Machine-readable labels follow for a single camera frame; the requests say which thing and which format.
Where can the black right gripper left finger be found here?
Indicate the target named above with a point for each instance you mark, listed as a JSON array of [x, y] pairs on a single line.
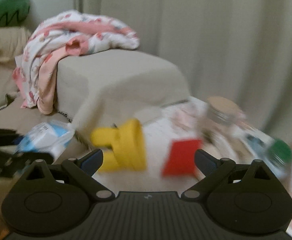
[[81, 171]]

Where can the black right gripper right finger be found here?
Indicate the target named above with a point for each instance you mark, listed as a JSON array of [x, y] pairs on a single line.
[[215, 171]]

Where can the blue face mask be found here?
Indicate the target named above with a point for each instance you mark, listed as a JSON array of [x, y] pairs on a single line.
[[47, 137]]

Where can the yellow plush toy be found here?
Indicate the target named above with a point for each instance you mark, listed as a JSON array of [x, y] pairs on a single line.
[[125, 146]]

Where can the green capped bottle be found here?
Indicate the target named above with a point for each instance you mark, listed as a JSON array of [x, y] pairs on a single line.
[[274, 152]]

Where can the grey sofa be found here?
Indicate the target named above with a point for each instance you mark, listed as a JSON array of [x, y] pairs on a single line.
[[103, 89]]

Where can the beige cushion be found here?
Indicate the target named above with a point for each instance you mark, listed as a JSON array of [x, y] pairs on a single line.
[[12, 42]]

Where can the beige curtain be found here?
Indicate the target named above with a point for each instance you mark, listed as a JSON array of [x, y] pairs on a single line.
[[238, 49]]

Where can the pink floral blanket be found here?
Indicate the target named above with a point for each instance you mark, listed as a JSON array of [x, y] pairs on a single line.
[[70, 33]]

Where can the green patterned cushion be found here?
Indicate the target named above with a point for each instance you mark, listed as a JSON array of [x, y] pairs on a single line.
[[13, 12]]

